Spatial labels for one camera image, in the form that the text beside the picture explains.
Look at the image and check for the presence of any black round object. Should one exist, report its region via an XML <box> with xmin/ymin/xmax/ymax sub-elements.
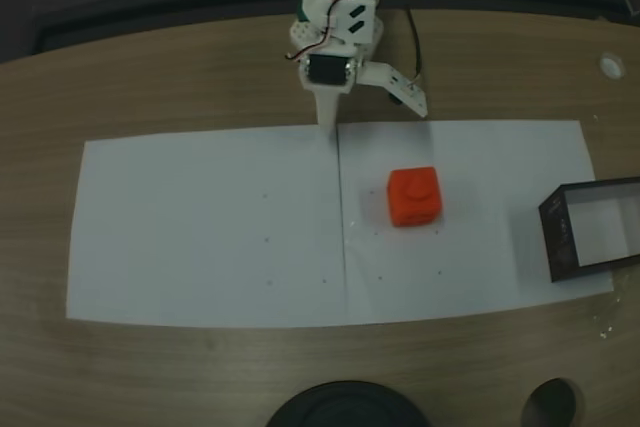
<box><xmin>264</xmin><ymin>379</ymin><xmax>432</xmax><ymax>427</ymax></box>

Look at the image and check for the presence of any red black white wire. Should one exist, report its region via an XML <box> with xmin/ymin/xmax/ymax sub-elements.
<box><xmin>284</xmin><ymin>0</ymin><xmax>354</xmax><ymax>63</ymax></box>

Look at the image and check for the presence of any white round table cap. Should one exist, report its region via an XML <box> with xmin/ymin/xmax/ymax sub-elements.
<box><xmin>599</xmin><ymin>51</ymin><xmax>625</xmax><ymax>81</ymax></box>

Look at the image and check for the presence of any black cable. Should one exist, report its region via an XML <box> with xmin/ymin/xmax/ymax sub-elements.
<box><xmin>403</xmin><ymin>7</ymin><xmax>427</xmax><ymax>91</ymax></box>

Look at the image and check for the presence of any white paper sheet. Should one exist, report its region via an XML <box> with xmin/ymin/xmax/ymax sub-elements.
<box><xmin>65</xmin><ymin>124</ymin><xmax>347</xmax><ymax>328</ymax></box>
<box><xmin>337</xmin><ymin>119</ymin><xmax>615</xmax><ymax>326</ymax></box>

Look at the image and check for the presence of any table cable grommet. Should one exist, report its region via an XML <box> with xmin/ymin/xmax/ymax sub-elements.
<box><xmin>519</xmin><ymin>377</ymin><xmax>587</xmax><ymax>427</ymax></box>

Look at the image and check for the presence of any orange cube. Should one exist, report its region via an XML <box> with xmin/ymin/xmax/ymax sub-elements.
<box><xmin>387</xmin><ymin>165</ymin><xmax>445</xmax><ymax>228</ymax></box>

